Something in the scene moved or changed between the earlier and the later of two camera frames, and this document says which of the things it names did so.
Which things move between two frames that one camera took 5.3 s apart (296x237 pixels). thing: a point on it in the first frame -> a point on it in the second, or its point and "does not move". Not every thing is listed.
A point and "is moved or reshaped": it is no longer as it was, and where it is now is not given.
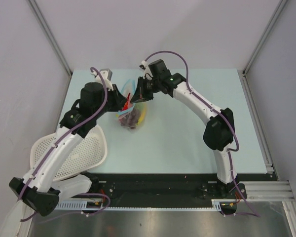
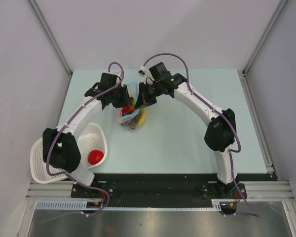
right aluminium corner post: [259, 46] does not move
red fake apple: [128, 104] is moved or reshaped
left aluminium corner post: [36, 9] does not move
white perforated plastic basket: [90, 156] does not move
